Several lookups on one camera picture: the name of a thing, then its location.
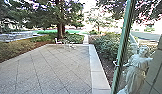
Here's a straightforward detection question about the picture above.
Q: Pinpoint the green outdoor hedge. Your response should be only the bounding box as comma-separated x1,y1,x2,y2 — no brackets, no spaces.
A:
91,32,131,63

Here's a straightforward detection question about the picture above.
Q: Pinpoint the metal door handle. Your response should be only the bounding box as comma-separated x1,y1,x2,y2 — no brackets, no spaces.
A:
112,59,122,67

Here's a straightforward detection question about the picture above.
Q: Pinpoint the white outdoor chair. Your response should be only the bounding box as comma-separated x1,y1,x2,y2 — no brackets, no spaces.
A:
54,37,64,46
65,39,78,50

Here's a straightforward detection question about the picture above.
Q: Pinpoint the green framed glass door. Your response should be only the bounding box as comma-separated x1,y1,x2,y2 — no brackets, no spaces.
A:
110,0,137,94

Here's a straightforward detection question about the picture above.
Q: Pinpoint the large outdoor tree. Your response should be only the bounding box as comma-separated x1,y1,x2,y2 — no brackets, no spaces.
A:
23,0,86,39

